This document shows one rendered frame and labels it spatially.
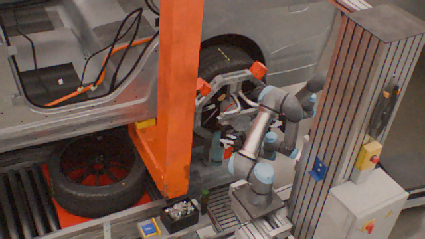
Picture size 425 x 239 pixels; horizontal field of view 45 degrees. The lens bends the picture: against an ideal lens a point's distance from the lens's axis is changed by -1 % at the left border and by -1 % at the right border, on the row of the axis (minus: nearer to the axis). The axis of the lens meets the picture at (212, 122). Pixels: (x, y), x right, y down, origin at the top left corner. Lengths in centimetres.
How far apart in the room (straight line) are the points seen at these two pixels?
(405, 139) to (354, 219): 264
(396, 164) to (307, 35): 123
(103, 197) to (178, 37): 129
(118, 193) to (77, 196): 26
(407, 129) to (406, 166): 99
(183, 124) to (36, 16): 210
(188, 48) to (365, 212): 115
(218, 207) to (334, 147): 160
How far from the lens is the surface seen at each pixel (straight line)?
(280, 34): 364
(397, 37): 218
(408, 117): 535
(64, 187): 345
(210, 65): 335
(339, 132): 245
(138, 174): 348
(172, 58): 261
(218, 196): 401
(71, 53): 398
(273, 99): 285
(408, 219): 435
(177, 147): 302
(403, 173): 418
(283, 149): 314
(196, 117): 337
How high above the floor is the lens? 302
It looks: 40 degrees down
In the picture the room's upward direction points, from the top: 7 degrees clockwise
